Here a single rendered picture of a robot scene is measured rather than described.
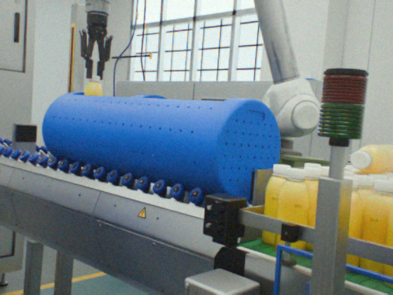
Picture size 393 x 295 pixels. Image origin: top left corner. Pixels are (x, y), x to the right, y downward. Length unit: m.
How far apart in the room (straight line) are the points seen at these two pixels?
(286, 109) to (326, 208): 0.98
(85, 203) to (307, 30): 2.98
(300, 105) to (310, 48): 2.52
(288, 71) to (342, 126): 1.04
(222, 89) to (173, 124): 2.13
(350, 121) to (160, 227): 0.77
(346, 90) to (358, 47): 3.58
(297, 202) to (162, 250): 0.49
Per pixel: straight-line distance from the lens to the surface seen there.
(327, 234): 0.72
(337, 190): 0.71
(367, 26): 4.28
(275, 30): 1.72
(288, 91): 1.69
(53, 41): 6.69
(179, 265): 1.32
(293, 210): 1.00
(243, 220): 1.03
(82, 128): 1.62
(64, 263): 2.14
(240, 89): 3.28
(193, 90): 3.62
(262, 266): 0.99
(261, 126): 1.29
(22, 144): 2.27
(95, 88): 1.80
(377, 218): 0.95
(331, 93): 0.70
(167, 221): 1.32
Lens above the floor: 1.18
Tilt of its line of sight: 3 degrees down
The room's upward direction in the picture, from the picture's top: 4 degrees clockwise
